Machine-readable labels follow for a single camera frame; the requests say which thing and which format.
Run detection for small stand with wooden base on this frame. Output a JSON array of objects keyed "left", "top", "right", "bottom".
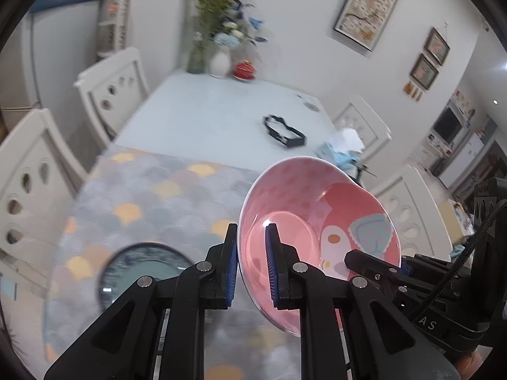
[{"left": 350, "top": 162, "right": 377, "bottom": 187}]

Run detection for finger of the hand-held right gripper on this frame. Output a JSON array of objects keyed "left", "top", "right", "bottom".
[
  {"left": 344, "top": 249, "right": 402, "bottom": 286},
  {"left": 401, "top": 256, "right": 440, "bottom": 282}
]

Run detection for light blue tissue box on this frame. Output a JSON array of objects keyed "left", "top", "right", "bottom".
[{"left": 315, "top": 128, "right": 365, "bottom": 167}]

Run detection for yellow hanging tassels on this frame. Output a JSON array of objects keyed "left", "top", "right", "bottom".
[{"left": 404, "top": 81, "right": 424, "bottom": 101}]

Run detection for small framed picture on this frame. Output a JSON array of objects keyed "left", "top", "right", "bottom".
[
  {"left": 409, "top": 53, "right": 440, "bottom": 90},
  {"left": 425, "top": 27, "right": 451, "bottom": 66}
]

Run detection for black plastic frame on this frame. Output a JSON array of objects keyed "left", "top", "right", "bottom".
[{"left": 262, "top": 114, "right": 307, "bottom": 149}]

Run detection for clear glass vase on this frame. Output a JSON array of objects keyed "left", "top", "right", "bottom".
[{"left": 186, "top": 34, "right": 209, "bottom": 74}]

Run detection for white ceramic vase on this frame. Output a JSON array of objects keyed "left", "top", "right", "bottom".
[{"left": 209, "top": 47, "right": 232, "bottom": 79}]

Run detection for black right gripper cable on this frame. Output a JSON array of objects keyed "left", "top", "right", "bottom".
[{"left": 416, "top": 202, "right": 507, "bottom": 321}]

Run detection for white dining chair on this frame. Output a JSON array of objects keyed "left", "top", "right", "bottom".
[
  {"left": 0, "top": 108, "right": 92, "bottom": 297},
  {"left": 73, "top": 47, "right": 151, "bottom": 147},
  {"left": 333, "top": 96, "right": 393, "bottom": 151},
  {"left": 372, "top": 164, "right": 454, "bottom": 264}
]

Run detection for small television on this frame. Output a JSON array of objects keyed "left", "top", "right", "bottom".
[{"left": 432, "top": 107, "right": 464, "bottom": 143}]

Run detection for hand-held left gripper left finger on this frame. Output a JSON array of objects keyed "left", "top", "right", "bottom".
[{"left": 43, "top": 224, "right": 238, "bottom": 380}]

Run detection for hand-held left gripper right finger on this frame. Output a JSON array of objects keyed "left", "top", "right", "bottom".
[{"left": 265, "top": 224, "right": 462, "bottom": 380}]

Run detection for blue artificial flowers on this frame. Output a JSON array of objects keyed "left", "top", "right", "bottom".
[{"left": 214, "top": 0, "right": 268, "bottom": 50}]

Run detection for blue floral ceramic plate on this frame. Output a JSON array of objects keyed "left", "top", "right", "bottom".
[{"left": 97, "top": 243, "right": 196, "bottom": 310}]

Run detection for pink cartoon bowl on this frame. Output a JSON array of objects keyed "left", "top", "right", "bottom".
[{"left": 237, "top": 157, "right": 401, "bottom": 337}]

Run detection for red lidded teacup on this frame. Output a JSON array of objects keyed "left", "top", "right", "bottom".
[{"left": 234, "top": 59, "right": 256, "bottom": 77}]

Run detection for large framed floral picture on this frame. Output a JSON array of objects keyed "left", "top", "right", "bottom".
[{"left": 333, "top": 0, "right": 408, "bottom": 52}]

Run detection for white refrigerator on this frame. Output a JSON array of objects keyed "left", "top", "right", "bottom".
[{"left": 20, "top": 0, "right": 104, "bottom": 115}]

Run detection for white cabinet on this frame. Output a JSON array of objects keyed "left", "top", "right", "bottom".
[{"left": 440, "top": 130, "right": 486, "bottom": 187}]

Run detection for fan-patterned table mat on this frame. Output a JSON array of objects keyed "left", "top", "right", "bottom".
[{"left": 43, "top": 146, "right": 397, "bottom": 380}]

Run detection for yellow wildflower bouquet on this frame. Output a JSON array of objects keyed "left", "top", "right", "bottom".
[{"left": 189, "top": 0, "right": 246, "bottom": 44}]

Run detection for white storage rack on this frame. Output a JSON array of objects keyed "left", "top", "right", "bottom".
[{"left": 97, "top": 0, "right": 133, "bottom": 58}]

